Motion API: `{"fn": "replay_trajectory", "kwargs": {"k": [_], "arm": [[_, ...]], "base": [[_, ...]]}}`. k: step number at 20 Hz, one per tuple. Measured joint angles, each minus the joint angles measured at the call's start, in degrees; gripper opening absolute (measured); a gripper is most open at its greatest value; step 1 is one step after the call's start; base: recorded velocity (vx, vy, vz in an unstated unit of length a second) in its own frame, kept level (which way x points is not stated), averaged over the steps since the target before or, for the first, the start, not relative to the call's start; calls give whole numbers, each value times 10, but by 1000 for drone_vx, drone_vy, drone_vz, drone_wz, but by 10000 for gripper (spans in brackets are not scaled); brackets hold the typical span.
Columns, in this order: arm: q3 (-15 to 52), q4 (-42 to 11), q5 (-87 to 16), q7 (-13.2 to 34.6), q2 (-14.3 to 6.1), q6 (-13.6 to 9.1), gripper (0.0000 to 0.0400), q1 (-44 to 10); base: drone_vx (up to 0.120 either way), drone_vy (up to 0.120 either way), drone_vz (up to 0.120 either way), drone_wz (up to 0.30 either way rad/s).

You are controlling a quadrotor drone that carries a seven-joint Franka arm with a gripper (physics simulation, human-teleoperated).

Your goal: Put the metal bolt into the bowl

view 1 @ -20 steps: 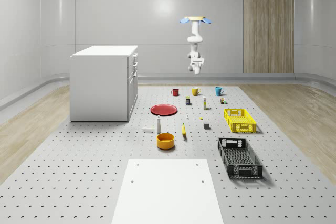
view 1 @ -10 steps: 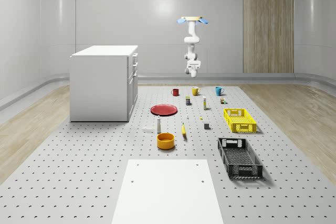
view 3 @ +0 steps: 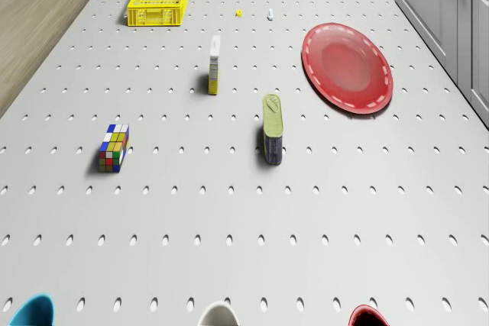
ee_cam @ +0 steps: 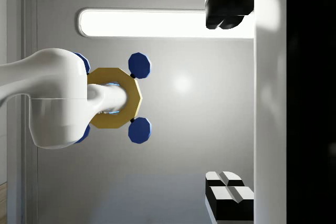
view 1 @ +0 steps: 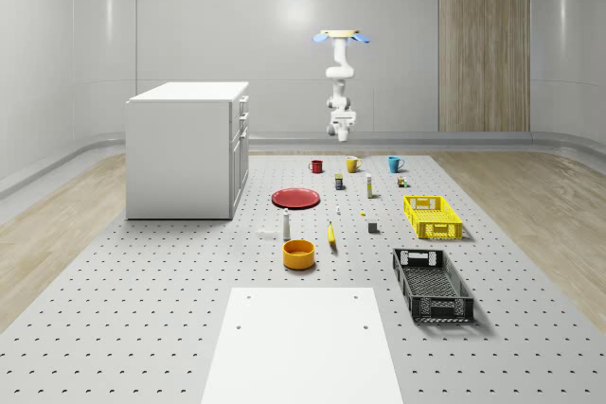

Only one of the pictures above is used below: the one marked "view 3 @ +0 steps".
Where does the flat-sided can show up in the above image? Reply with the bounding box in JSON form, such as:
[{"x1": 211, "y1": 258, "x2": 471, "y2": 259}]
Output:
[{"x1": 261, "y1": 93, "x2": 285, "y2": 166}]

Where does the yellow and white box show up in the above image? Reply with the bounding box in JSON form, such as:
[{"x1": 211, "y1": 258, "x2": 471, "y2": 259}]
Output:
[{"x1": 207, "y1": 34, "x2": 222, "y2": 96}]

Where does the red plate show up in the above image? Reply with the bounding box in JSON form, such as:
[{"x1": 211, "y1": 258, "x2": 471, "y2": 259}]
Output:
[{"x1": 300, "y1": 21, "x2": 395, "y2": 115}]

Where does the puzzle cube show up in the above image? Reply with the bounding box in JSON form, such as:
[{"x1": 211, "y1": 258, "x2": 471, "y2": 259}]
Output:
[{"x1": 97, "y1": 123, "x2": 131, "y2": 174}]

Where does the yellow mug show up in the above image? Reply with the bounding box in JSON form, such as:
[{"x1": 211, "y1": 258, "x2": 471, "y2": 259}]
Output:
[{"x1": 196, "y1": 301, "x2": 241, "y2": 326}]

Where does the red mug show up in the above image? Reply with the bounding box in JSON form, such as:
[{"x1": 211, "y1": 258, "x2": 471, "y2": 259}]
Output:
[{"x1": 348, "y1": 304, "x2": 391, "y2": 326}]

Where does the white cabinet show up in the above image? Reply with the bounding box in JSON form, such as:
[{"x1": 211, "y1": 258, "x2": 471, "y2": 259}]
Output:
[{"x1": 393, "y1": 0, "x2": 489, "y2": 129}]

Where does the blue mug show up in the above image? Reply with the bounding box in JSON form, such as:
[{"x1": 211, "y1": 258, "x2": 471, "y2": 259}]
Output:
[{"x1": 7, "y1": 292, "x2": 56, "y2": 326}]

